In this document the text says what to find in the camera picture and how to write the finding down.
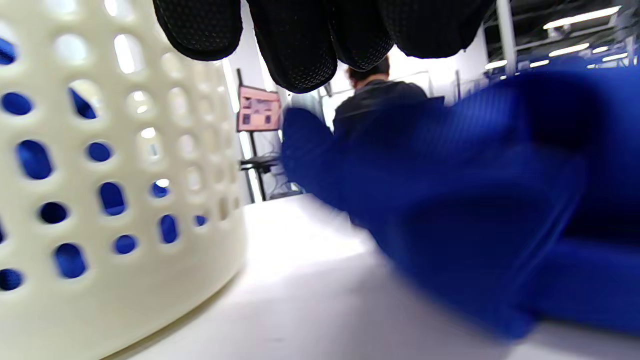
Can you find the pink screen on stand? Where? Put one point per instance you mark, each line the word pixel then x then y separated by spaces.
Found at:
pixel 257 110

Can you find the blue smooth t-shirt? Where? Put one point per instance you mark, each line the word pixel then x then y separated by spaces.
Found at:
pixel 34 160

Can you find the blue mesh t-shirt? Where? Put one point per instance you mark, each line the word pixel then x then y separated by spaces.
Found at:
pixel 475 200

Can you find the cream perforated laundry basket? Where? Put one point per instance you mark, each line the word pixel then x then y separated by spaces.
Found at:
pixel 125 300

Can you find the person's left hand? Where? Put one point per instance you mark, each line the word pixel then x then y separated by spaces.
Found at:
pixel 300 40

